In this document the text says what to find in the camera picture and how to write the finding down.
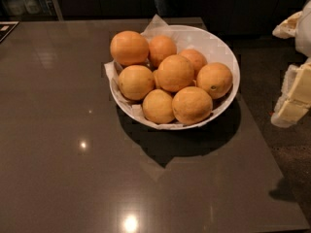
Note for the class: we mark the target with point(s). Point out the dark tablet at table edge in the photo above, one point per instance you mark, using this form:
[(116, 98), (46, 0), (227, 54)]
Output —
[(6, 27)]

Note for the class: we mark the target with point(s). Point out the bottles on background shelf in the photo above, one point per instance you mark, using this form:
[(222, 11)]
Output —
[(18, 8)]

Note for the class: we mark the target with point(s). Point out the white paper liner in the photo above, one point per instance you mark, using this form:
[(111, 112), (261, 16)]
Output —
[(185, 37)]

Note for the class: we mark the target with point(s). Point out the white bowl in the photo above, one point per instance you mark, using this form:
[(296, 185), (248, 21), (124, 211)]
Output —
[(220, 52)]

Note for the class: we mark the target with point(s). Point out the right orange with stem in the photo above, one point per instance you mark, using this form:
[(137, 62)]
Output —
[(215, 78)]

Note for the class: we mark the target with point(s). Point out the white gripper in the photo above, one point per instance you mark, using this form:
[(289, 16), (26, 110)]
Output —
[(304, 29)]

